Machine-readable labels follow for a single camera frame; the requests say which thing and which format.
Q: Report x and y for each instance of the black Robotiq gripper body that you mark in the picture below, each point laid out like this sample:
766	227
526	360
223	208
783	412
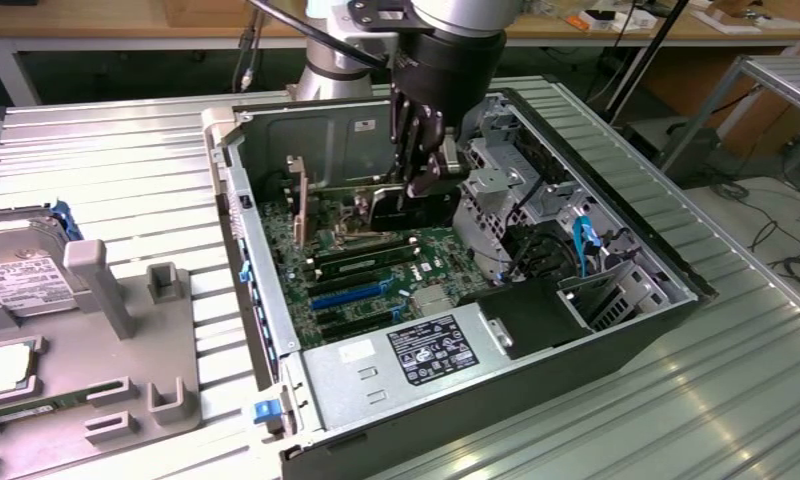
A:
447	65

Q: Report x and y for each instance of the graphics card with black fan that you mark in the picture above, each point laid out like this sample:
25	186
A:
407	215

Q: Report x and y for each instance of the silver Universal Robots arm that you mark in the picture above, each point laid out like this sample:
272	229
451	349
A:
467	15

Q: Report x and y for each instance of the silver perforated drive cage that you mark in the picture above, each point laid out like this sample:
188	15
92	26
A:
500	200

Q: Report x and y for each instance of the green motherboard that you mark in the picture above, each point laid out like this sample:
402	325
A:
440	260

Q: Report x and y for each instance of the CPU socket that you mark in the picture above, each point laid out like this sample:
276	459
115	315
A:
350	240

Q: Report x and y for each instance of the dark RAM stick in slot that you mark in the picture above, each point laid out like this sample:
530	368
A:
367	261

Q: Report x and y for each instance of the orange and white box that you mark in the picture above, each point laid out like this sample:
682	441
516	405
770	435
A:
587	22

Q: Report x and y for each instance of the silver chipset heat sink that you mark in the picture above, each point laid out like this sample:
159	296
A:
435	297

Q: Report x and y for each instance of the blue expansion slot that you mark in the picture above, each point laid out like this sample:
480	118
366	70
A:
347	300

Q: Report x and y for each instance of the black slanted pole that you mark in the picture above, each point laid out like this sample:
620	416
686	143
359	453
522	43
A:
647	55

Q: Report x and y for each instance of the black plastic shroud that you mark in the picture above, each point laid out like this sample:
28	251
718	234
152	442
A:
527	315

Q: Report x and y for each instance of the long black expansion slot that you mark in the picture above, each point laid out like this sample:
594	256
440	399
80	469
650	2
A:
354	327

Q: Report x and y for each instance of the small blue card clip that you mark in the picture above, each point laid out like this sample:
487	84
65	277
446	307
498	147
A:
243	276

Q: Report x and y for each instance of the silver disk bay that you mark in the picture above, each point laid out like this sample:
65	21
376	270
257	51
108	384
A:
627	295

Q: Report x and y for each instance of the flat white box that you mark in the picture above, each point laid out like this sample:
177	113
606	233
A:
727	20

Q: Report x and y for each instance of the silver power supply unit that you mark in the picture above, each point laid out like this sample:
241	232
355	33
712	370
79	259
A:
347	380

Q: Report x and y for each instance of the long wooden desk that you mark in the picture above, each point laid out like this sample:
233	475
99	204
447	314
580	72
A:
107	27

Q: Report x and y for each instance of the open black PC case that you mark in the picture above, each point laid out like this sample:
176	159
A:
574	400

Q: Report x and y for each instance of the blue case latch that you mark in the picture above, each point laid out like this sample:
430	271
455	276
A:
264	412

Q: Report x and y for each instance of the grey plastic parts rack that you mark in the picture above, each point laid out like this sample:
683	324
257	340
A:
87	360

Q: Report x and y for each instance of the silver CPU chip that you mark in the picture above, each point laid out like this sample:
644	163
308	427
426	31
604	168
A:
0	367

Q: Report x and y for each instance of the green RAM stick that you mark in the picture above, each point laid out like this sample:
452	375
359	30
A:
33	407

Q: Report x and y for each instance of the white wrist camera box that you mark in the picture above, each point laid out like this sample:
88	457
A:
374	42

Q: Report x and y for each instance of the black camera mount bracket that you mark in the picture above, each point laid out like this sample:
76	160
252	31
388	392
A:
374	17

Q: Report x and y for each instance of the black box under frame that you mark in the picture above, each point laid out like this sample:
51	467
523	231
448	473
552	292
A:
694	145

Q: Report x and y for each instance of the grey metal frame table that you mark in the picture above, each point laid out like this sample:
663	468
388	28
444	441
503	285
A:
787	75

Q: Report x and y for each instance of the hard disk with blue bracket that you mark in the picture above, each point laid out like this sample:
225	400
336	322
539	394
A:
13	270

